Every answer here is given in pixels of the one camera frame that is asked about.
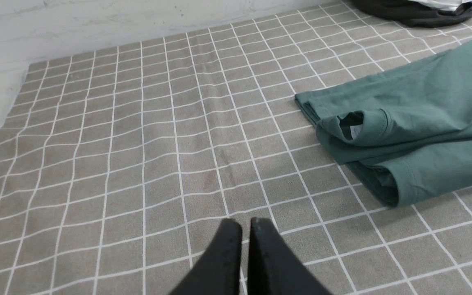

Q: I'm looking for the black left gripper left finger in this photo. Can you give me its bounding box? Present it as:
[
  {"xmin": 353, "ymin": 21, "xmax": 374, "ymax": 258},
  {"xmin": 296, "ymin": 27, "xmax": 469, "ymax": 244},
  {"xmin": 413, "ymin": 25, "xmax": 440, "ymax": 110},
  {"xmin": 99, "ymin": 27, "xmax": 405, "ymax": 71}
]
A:
[{"xmin": 170, "ymin": 219, "xmax": 242, "ymax": 295}]

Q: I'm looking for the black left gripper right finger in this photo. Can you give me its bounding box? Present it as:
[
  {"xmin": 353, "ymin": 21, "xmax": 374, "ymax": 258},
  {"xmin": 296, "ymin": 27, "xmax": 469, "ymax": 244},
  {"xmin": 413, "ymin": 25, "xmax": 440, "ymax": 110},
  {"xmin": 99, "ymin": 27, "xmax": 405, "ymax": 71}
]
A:
[{"xmin": 247, "ymin": 217, "xmax": 330, "ymax": 295}]

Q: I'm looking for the green long sleeve shirt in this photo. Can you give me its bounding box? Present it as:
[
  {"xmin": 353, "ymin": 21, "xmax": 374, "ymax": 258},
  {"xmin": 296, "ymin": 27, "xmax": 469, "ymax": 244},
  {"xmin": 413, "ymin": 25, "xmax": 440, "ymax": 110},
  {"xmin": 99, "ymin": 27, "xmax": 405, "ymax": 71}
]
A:
[{"xmin": 295, "ymin": 40, "xmax": 472, "ymax": 207}]

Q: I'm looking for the white crumpled shirt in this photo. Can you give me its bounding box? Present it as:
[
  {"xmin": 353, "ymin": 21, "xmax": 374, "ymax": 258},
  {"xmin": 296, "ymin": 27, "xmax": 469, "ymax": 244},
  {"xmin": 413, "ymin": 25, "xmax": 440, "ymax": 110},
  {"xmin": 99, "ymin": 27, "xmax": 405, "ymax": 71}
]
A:
[{"xmin": 412, "ymin": 0, "xmax": 472, "ymax": 12}]

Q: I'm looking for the grey checkered tablecloth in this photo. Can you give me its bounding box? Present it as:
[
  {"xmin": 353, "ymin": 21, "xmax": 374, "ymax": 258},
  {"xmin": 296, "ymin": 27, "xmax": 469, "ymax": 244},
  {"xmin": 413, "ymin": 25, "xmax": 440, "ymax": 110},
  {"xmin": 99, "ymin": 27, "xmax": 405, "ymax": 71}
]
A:
[{"xmin": 0, "ymin": 2, "xmax": 472, "ymax": 295}]

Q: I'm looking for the black garment under pile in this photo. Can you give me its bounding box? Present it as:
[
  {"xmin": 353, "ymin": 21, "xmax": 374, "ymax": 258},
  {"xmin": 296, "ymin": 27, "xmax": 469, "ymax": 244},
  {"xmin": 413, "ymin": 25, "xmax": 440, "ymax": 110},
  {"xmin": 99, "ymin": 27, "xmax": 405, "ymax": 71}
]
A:
[{"xmin": 351, "ymin": 0, "xmax": 472, "ymax": 28}]

